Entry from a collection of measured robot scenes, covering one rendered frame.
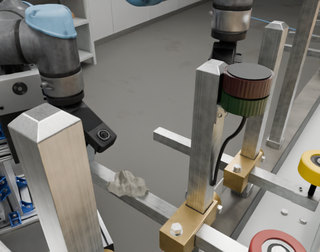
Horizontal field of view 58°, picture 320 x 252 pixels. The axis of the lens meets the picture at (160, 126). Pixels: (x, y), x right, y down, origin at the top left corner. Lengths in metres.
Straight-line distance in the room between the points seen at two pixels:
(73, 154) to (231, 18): 0.45
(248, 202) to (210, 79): 0.48
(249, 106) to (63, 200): 0.24
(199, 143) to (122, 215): 1.27
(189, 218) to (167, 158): 1.50
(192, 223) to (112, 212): 1.20
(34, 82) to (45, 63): 0.26
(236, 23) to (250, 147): 0.29
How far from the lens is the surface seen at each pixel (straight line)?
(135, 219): 1.65
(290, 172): 1.07
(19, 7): 0.68
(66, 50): 0.53
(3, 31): 0.55
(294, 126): 1.16
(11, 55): 0.55
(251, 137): 0.71
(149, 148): 2.10
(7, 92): 0.80
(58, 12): 0.52
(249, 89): 0.36
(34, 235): 1.43
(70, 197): 0.23
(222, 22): 0.60
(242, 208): 0.79
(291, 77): 0.91
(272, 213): 0.92
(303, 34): 0.87
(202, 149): 0.45
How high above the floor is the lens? 1.28
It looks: 33 degrees down
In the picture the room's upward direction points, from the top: straight up
